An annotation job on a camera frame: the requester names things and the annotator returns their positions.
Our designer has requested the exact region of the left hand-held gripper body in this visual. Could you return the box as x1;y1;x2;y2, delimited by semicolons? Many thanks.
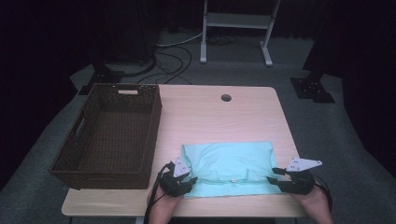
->
159;156;192;198

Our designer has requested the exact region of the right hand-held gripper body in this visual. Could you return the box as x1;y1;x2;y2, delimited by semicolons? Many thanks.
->
279;157;323;196

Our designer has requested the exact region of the mint green t-shirt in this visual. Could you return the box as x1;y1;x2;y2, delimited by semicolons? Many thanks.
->
181;141;283;199

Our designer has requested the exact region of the brown woven basket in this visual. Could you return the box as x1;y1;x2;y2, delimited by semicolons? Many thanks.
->
49;82;163;190

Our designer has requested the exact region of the person's left hand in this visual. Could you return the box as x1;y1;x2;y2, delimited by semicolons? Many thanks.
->
148;186;185;218

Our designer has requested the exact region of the person's right hand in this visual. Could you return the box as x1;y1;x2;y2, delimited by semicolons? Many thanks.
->
291;186;334;224

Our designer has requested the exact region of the black stand base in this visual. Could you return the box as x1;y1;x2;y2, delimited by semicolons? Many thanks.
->
290;69;336;105
78;60;125;96

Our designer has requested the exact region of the white metal stand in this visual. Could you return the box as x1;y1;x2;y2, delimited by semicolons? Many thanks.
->
199;0;281;68

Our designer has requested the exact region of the left hand-held gripper black cable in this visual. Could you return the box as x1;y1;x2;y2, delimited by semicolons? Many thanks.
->
143;161;172;224

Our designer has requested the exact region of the hand-held gripper black cable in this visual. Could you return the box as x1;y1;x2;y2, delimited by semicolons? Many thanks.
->
312;175;333;216
143;161;172;224

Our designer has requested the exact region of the right hand-held gripper black cable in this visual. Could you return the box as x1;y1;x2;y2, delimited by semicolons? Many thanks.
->
312;175;333;216

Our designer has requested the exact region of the thin black floor cable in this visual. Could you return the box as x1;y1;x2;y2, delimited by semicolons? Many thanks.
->
136;45;193;85

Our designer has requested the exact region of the white floor cable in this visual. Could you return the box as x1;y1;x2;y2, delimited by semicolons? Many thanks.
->
155;31;204;49

